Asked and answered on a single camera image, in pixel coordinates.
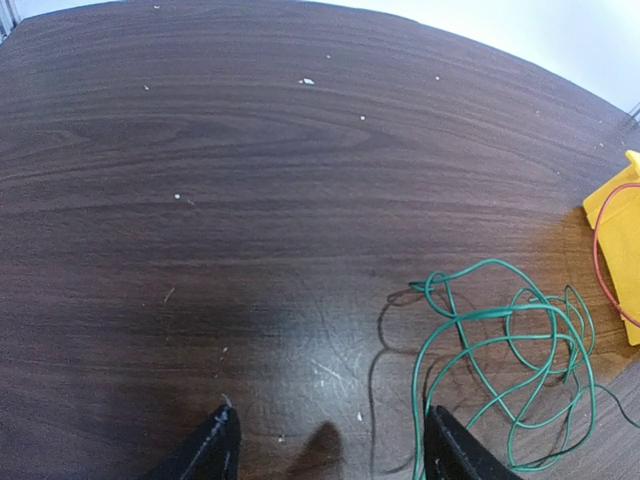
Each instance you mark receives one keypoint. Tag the left yellow bin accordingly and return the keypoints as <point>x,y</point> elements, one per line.
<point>613,214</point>

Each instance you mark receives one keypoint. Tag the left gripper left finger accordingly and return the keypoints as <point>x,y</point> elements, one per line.
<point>211,451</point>

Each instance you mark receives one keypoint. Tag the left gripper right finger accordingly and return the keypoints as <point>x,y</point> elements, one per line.
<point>452,452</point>

